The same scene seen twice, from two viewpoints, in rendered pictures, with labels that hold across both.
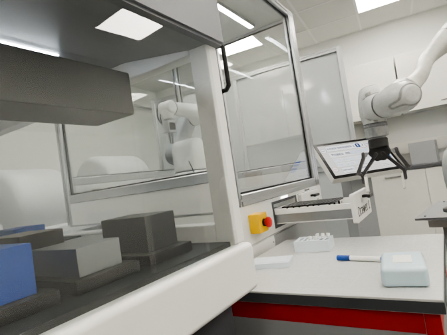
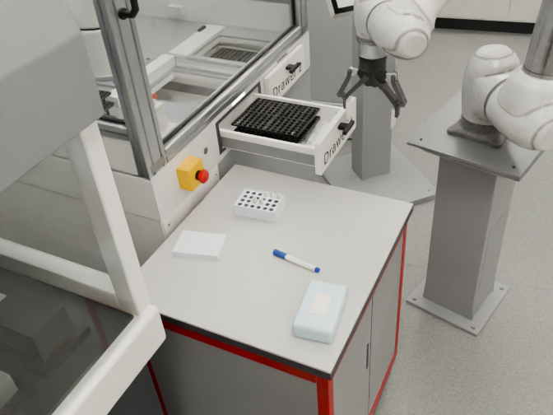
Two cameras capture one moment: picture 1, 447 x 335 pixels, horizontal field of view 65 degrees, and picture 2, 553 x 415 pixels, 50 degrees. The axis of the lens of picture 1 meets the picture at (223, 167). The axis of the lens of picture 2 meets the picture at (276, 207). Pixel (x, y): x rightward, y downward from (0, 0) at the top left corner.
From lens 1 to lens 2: 0.82 m
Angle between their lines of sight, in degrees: 40
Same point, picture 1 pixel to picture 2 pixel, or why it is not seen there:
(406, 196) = not seen: outside the picture
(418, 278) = (322, 338)
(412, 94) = (413, 46)
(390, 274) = (299, 329)
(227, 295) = (129, 376)
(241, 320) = not seen: hidden behind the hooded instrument
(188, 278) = (85, 400)
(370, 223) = not seen: hidden behind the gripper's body
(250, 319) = (167, 329)
